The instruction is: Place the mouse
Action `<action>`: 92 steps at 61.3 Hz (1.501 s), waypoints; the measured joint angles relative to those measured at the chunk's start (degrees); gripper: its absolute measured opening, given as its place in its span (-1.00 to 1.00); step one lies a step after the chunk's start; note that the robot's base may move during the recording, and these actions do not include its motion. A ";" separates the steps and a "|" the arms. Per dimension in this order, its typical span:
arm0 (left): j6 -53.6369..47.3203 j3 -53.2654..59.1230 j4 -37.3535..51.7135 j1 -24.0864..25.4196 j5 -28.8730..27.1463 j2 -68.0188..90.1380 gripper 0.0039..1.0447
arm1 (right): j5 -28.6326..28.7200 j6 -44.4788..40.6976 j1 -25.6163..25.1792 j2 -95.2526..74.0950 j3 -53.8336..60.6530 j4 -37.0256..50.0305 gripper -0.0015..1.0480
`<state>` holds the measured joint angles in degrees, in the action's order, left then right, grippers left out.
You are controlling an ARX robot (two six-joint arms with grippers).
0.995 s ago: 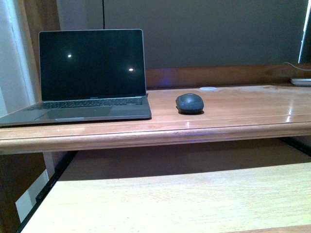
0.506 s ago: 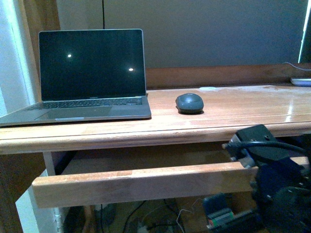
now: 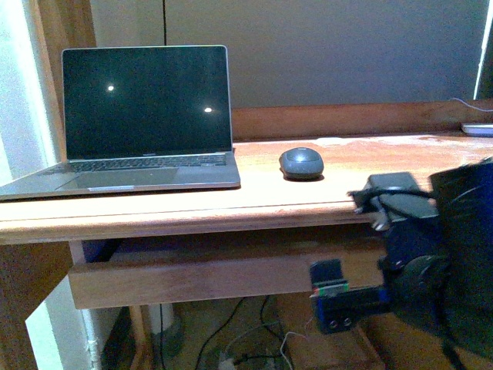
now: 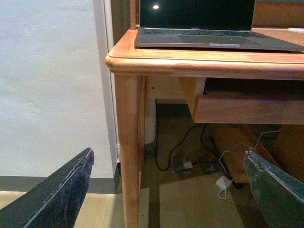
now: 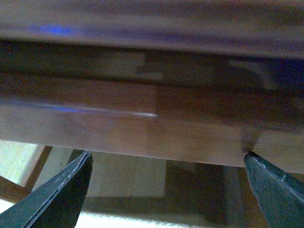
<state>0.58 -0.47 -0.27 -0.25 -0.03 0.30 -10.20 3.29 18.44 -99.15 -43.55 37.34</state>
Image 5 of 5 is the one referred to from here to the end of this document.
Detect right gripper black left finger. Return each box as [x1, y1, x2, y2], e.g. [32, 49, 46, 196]
[0, 152, 93, 228]

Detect brown wooden chair frame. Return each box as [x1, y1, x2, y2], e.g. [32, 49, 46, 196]
[0, 146, 53, 203]

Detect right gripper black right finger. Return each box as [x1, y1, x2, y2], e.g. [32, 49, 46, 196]
[244, 152, 304, 228]

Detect wooden desk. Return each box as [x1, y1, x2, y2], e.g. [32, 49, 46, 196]
[0, 0, 304, 173]

